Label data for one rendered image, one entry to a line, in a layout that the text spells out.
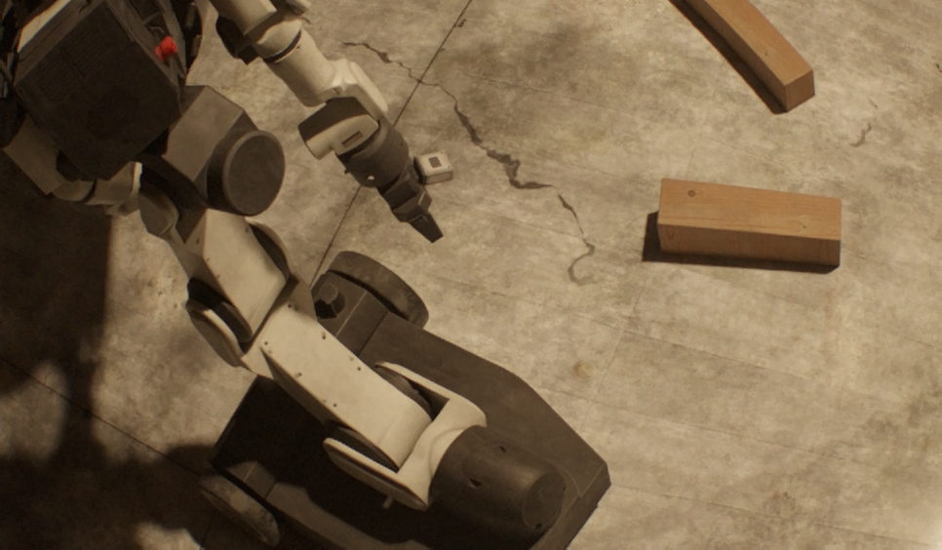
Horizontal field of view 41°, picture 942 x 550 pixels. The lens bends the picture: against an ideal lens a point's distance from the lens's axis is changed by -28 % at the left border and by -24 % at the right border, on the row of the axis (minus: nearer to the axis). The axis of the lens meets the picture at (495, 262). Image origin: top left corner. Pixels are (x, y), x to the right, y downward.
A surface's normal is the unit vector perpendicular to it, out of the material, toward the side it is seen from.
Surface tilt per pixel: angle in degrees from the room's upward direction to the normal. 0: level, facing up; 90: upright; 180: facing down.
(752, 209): 0
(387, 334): 0
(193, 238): 82
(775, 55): 0
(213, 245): 82
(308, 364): 45
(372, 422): 30
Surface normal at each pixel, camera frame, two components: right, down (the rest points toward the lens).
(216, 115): 0.15, -0.34
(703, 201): -0.17, -0.51
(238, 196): 0.70, 0.15
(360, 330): 0.47, -0.10
